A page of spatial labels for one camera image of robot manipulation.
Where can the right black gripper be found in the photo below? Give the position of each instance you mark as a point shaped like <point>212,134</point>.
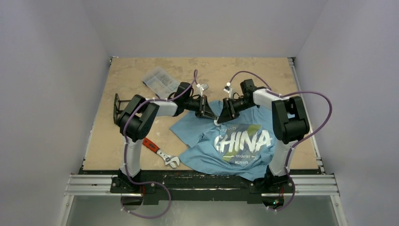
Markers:
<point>229,106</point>

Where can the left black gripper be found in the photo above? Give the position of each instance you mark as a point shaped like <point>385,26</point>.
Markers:
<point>201,112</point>

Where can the light blue printed t-shirt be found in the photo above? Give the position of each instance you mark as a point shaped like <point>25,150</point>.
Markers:
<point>243,147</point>

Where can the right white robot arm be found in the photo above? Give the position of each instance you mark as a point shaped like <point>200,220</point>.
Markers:
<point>289,123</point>

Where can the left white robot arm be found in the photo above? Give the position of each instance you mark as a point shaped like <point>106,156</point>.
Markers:
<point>136,120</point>

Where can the clear plastic parts box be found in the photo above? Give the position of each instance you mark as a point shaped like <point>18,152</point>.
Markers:
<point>160,82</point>

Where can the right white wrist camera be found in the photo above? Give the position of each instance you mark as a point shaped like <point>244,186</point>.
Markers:
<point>228,89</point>

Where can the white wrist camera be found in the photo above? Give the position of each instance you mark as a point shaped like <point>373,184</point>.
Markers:
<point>200,88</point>
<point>228,89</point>

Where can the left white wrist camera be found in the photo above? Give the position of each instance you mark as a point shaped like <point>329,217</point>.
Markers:
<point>200,88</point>

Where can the red handled adjustable wrench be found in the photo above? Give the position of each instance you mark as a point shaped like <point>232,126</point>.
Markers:
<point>169,160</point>

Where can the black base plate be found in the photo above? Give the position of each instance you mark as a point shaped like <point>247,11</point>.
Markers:
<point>150,187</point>

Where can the black frame stand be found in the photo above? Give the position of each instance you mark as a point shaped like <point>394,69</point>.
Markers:
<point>117,110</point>

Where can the aluminium rail frame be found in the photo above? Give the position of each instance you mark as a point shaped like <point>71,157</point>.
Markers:
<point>105,144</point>

